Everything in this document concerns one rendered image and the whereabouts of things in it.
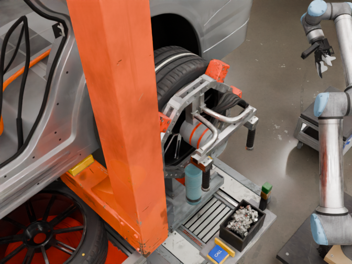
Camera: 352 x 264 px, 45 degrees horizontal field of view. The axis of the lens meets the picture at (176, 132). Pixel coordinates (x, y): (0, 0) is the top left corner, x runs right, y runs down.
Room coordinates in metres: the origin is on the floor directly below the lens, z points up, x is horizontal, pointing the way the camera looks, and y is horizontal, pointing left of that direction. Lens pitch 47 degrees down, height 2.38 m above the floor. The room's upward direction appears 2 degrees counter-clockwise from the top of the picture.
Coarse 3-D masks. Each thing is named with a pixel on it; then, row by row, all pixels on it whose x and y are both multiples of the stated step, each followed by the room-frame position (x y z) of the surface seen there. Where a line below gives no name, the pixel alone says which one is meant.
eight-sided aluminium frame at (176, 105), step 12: (192, 84) 1.46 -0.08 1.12; (204, 84) 1.46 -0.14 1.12; (216, 84) 1.51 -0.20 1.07; (180, 96) 1.40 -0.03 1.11; (192, 96) 1.39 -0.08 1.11; (168, 108) 1.34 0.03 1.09; (180, 108) 1.33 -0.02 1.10; (216, 120) 1.60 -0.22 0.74; (168, 132) 1.28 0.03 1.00; (168, 168) 1.32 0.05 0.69; (180, 168) 1.37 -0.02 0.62
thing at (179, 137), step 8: (192, 80) 1.52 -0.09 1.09; (208, 96) 1.63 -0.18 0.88; (216, 96) 1.65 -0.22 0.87; (208, 104) 1.66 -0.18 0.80; (184, 112) 1.56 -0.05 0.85; (208, 120) 1.61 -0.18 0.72; (176, 128) 1.51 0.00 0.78; (168, 136) 1.61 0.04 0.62; (176, 136) 1.47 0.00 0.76; (168, 144) 1.42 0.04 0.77; (176, 144) 1.46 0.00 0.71; (184, 144) 1.54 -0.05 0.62; (168, 152) 1.48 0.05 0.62; (176, 152) 1.45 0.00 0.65; (184, 152) 1.48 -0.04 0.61; (168, 160) 1.41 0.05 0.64; (176, 160) 1.42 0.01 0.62
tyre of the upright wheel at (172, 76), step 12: (168, 48) 1.68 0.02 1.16; (180, 48) 1.73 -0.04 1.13; (156, 60) 1.57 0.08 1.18; (180, 60) 1.57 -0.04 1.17; (192, 60) 1.60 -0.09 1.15; (204, 60) 1.64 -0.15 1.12; (156, 72) 1.49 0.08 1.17; (168, 72) 1.49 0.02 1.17; (180, 72) 1.48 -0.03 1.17; (192, 72) 1.51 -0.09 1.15; (204, 72) 1.57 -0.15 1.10; (156, 84) 1.43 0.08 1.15; (168, 84) 1.42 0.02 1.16; (180, 84) 1.45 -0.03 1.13; (168, 96) 1.40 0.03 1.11
